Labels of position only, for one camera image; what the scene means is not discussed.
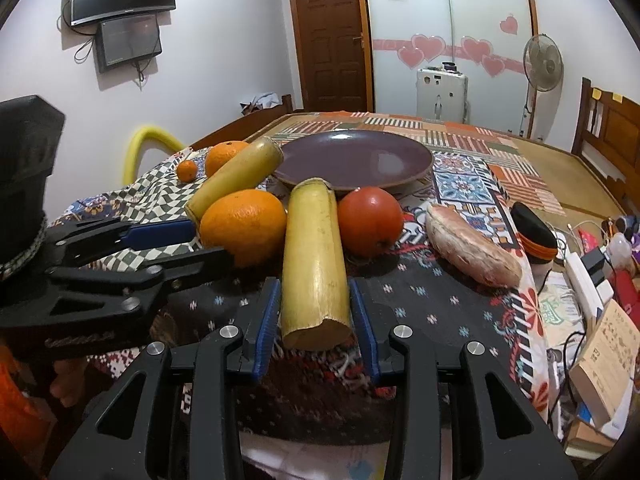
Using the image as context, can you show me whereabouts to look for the brown wooden door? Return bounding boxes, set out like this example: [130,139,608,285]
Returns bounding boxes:
[290,0,374,112]

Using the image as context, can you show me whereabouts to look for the red tomato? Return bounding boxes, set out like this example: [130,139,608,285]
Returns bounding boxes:
[337,186,404,259]

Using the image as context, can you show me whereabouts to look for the black orange cap toy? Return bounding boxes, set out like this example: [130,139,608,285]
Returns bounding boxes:
[511,202,558,264]

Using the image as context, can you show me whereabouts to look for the white standing fan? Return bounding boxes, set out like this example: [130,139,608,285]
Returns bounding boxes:
[522,34,564,142]

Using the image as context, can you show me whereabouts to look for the small mandarin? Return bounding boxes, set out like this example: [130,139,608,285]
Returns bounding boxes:
[176,159,198,183]

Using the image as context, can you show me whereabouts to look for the medium orange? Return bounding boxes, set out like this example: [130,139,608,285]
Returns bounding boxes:
[205,141,248,178]

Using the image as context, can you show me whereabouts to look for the large orange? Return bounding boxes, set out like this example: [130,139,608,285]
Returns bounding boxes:
[198,190,286,268]

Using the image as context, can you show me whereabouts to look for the yellow sugarcane piece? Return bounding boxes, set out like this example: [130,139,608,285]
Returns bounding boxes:
[280,178,352,351]
[184,138,284,224]

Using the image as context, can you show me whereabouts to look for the frosted glass wardrobe doors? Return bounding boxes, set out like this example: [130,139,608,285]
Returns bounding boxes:
[367,0,533,136]

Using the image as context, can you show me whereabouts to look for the open paper book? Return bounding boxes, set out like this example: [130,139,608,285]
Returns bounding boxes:
[570,300,639,428]

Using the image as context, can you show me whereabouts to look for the purple ceramic plate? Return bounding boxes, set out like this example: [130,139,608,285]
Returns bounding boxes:
[273,130,434,192]

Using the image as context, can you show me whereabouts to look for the small wall monitor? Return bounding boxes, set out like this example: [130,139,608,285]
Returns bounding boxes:
[96,14,162,74]

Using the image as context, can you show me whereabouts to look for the patterned patchwork blanket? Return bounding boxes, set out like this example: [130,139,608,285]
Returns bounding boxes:
[51,113,558,442]

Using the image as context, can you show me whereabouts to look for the white appliance box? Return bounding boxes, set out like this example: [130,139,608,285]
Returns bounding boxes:
[416,61,469,124]

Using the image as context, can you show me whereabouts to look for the wooden headboard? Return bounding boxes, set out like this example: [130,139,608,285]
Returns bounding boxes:
[570,78,640,214]

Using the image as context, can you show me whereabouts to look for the white power strip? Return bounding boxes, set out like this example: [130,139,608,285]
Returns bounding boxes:
[564,252,603,322]

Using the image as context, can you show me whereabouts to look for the wooden bed frame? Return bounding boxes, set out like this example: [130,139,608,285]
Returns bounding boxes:
[191,94,294,151]

